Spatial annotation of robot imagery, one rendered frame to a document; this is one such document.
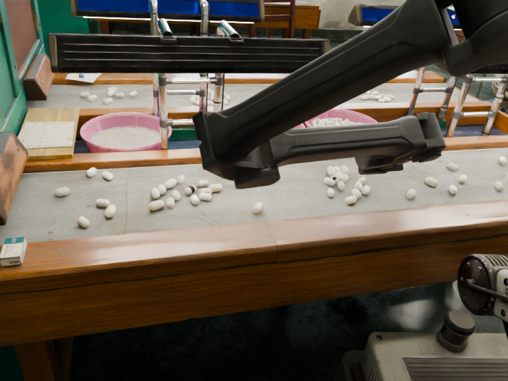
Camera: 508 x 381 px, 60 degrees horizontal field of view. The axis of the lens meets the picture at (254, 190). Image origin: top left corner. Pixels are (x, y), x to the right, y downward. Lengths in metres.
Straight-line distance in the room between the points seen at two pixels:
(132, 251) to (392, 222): 0.59
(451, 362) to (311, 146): 0.72
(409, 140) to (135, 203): 0.64
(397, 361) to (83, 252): 0.76
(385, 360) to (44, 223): 0.85
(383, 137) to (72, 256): 0.62
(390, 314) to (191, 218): 1.16
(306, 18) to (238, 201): 3.03
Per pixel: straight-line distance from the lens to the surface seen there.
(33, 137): 1.37
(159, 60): 1.01
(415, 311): 2.04
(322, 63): 0.50
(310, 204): 1.13
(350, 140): 0.75
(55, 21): 3.79
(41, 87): 1.59
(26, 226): 1.07
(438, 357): 1.23
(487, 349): 1.32
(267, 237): 0.96
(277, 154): 0.67
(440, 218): 1.17
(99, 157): 1.26
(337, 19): 6.70
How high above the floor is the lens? 1.35
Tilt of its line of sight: 32 degrees down
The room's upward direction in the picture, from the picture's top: 6 degrees clockwise
